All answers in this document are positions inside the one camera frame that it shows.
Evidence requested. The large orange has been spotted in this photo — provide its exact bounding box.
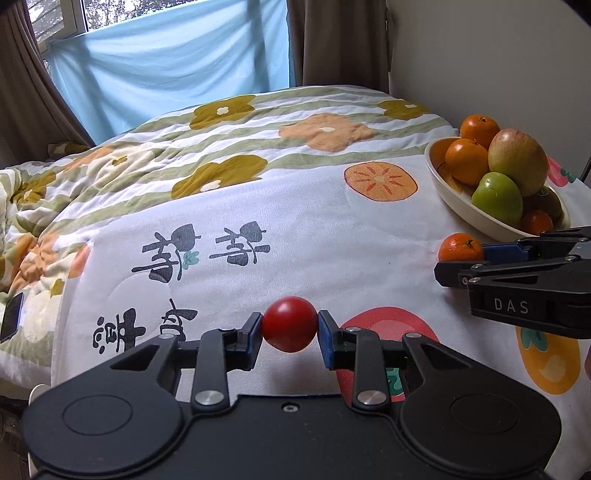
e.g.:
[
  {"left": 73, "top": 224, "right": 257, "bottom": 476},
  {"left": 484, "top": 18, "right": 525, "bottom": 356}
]
[
  {"left": 460, "top": 114, "right": 502, "bottom": 150},
  {"left": 444, "top": 137, "right": 490, "bottom": 186}
]

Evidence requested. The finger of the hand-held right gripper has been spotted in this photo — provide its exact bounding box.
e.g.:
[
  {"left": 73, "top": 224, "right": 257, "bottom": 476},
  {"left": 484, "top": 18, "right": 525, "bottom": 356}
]
[
  {"left": 434, "top": 256, "right": 591, "bottom": 288},
  {"left": 483, "top": 229, "right": 591, "bottom": 262}
]

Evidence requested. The window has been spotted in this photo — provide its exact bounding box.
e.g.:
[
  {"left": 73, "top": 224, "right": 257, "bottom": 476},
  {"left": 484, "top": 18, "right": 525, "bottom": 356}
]
[{"left": 27, "top": 0, "right": 90, "bottom": 52}]

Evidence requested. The brown kiwi with green sticker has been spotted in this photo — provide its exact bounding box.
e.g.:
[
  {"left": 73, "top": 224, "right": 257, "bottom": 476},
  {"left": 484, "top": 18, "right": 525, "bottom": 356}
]
[{"left": 522, "top": 186, "right": 564, "bottom": 223}]

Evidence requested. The red cherry tomato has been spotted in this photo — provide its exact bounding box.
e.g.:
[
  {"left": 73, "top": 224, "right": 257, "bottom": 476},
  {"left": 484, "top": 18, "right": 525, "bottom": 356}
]
[{"left": 262, "top": 296, "right": 320, "bottom": 354}]

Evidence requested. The green apple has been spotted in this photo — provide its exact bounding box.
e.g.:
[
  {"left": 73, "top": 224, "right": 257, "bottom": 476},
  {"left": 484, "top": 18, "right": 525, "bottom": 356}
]
[{"left": 471, "top": 172, "right": 524, "bottom": 228}]

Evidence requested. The floral pillow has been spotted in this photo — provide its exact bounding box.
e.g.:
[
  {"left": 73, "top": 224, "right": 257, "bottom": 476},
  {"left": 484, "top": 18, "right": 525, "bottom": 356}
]
[{"left": 47, "top": 142, "right": 91, "bottom": 159}]

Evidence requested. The cream yellow ceramic bowl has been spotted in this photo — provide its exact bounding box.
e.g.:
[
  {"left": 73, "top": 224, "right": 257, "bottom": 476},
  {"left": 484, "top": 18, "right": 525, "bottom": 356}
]
[{"left": 424, "top": 136, "right": 571, "bottom": 243}]

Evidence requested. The white persimmon print cloth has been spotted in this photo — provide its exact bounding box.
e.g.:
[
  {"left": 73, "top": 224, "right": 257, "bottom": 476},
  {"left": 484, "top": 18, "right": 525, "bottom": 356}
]
[{"left": 50, "top": 124, "right": 591, "bottom": 409}]

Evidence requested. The small mandarin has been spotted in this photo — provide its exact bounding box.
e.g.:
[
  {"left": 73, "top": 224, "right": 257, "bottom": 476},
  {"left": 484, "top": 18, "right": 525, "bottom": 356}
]
[
  {"left": 522, "top": 209, "right": 554, "bottom": 236},
  {"left": 438, "top": 233, "right": 485, "bottom": 263}
]

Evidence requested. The floral striped quilt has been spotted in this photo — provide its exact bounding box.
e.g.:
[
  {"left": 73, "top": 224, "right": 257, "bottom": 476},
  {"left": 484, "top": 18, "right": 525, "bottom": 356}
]
[{"left": 0, "top": 83, "right": 462, "bottom": 372}]

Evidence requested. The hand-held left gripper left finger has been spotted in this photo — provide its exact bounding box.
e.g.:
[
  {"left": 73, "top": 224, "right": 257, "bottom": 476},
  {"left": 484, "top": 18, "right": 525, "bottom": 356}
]
[{"left": 92, "top": 313, "right": 264, "bottom": 412}]

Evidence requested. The large yellow-red apple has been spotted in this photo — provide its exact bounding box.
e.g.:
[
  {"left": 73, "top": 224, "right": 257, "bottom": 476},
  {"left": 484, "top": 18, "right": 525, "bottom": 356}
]
[{"left": 488, "top": 128, "right": 549, "bottom": 198}]

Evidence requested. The black smartphone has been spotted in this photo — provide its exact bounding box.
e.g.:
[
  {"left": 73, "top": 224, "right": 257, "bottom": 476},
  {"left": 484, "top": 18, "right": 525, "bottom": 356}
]
[{"left": 0, "top": 292, "right": 25, "bottom": 343}]

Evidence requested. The brown curtain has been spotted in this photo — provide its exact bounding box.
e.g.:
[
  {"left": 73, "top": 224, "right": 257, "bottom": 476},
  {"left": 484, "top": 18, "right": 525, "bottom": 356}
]
[
  {"left": 0, "top": 0, "right": 95, "bottom": 169},
  {"left": 286, "top": 0, "right": 394, "bottom": 89}
]

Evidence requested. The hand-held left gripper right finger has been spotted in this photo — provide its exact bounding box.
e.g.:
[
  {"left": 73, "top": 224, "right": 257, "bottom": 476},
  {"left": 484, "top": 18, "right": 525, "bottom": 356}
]
[{"left": 318, "top": 310, "right": 490, "bottom": 409}]

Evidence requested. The light blue window cloth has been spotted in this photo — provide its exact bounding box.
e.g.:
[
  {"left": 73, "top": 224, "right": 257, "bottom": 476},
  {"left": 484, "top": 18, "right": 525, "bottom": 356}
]
[{"left": 48, "top": 0, "right": 293, "bottom": 146}]

